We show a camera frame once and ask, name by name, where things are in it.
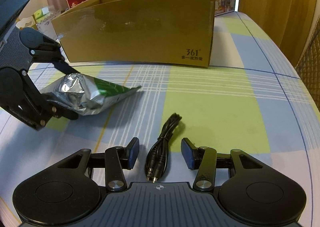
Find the silver green foil bag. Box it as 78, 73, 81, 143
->
40, 73, 141, 116

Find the black audio cable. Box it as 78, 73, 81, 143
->
145, 112, 183, 183

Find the checkered tablecloth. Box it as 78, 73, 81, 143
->
1, 12, 319, 226

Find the brown cardboard box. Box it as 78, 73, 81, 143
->
52, 0, 215, 67

